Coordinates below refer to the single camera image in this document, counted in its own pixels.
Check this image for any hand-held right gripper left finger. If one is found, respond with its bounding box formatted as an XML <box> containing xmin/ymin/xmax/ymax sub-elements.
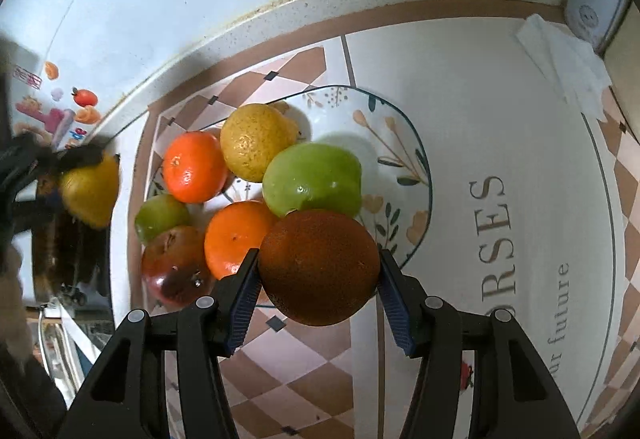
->
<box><xmin>57</xmin><ymin>248</ymin><xmax>263</xmax><ymax>439</ymax></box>

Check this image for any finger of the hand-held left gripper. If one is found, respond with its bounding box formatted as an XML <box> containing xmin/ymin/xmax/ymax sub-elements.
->
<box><xmin>10</xmin><ymin>189</ymin><xmax>68</xmax><ymax>227</ymax></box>
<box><xmin>47</xmin><ymin>146</ymin><xmax>119</xmax><ymax>171</ymax></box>

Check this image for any bright orange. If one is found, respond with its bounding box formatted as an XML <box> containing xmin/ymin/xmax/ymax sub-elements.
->
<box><xmin>162</xmin><ymin>130</ymin><xmax>230</xmax><ymax>204</ymax></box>
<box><xmin>204</xmin><ymin>200</ymin><xmax>278</xmax><ymax>281</ymax></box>

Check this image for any green apple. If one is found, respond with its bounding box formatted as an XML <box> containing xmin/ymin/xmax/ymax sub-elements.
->
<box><xmin>261</xmin><ymin>142</ymin><xmax>362</xmax><ymax>220</ymax></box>
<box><xmin>134</xmin><ymin>193</ymin><xmax>192</xmax><ymax>244</ymax></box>

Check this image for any beige utensil holder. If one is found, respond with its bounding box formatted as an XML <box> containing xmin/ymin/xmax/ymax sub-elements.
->
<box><xmin>602</xmin><ymin>0</ymin><xmax>640</xmax><ymax>120</ymax></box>

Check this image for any yellow citrus fruit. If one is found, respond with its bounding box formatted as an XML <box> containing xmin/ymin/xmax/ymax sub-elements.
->
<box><xmin>59</xmin><ymin>154</ymin><xmax>121</xmax><ymax>229</ymax></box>
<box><xmin>220</xmin><ymin>103</ymin><xmax>301</xmax><ymax>183</ymax></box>

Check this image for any colourful wall sticker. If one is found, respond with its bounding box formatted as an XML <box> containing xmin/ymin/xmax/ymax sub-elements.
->
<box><xmin>10</xmin><ymin>60</ymin><xmax>101</xmax><ymax>150</ymax></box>

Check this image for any dark red apple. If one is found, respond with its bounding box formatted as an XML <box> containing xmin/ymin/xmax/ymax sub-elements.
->
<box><xmin>141</xmin><ymin>225</ymin><xmax>216</xmax><ymax>307</ymax></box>

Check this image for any white tissue paper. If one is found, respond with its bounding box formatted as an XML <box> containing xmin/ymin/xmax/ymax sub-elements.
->
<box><xmin>515</xmin><ymin>13</ymin><xmax>613</xmax><ymax>122</ymax></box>

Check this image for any checkered table mat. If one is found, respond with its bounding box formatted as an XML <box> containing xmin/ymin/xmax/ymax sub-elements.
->
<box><xmin>125</xmin><ymin>0</ymin><xmax>640</xmax><ymax>439</ymax></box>

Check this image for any brown-skinned orange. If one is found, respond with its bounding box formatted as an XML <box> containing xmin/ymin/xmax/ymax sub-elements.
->
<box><xmin>257</xmin><ymin>209</ymin><xmax>382</xmax><ymax>326</ymax></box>

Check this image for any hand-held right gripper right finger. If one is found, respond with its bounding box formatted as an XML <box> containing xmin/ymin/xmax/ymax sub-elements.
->
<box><xmin>377</xmin><ymin>248</ymin><xmax>581</xmax><ymax>439</ymax></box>

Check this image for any floral oval plate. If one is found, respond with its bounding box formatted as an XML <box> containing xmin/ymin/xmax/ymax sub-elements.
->
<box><xmin>144</xmin><ymin>85</ymin><xmax>433</xmax><ymax>270</ymax></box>

